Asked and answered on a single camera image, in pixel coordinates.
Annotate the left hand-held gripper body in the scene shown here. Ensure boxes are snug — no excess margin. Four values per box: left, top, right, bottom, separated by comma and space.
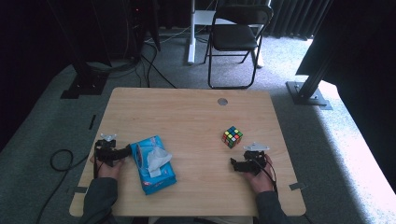
94, 133, 120, 167

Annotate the right hand-held gripper cable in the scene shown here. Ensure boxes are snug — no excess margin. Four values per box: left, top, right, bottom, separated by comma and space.
251, 158, 278, 192

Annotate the blue wet wipe pack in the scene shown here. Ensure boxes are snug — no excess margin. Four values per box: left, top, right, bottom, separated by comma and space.
129, 134, 177, 196

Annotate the dark equipment rack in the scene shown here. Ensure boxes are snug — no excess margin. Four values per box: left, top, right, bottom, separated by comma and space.
124, 0, 162, 61

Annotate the multicoloured puzzle cube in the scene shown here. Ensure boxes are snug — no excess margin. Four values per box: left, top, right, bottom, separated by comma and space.
221, 125, 244, 149

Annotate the black folding chair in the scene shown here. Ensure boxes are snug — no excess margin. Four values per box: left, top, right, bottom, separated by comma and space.
204, 3, 275, 91

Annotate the person's left hand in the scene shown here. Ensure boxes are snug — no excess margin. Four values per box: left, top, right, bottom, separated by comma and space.
90, 157, 125, 180

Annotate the dark cloth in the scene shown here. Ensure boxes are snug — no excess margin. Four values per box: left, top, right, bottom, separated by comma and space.
295, 0, 396, 190

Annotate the white floor cable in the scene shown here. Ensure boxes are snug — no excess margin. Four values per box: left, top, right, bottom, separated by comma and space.
145, 26, 191, 45

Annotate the dark pleated curtain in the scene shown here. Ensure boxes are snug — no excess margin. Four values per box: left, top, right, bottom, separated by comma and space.
265, 0, 334, 41

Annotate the left hand-held gripper cable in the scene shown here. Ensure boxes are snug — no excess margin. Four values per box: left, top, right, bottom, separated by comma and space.
92, 146, 101, 180

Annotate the black floor cable loop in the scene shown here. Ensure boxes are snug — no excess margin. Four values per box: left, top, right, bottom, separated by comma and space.
35, 148, 91, 224

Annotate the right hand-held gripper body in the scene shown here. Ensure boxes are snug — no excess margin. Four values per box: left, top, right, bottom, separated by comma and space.
239, 142, 270, 175

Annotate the person's right hand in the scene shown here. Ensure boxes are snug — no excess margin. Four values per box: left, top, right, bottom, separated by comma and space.
244, 154, 276, 194

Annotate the hand-held gripper cable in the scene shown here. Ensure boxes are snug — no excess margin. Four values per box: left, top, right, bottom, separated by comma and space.
92, 146, 101, 180
251, 158, 278, 192

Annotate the black metal stand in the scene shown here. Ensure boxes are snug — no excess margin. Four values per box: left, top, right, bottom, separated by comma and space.
285, 31, 333, 111
46, 0, 110, 100

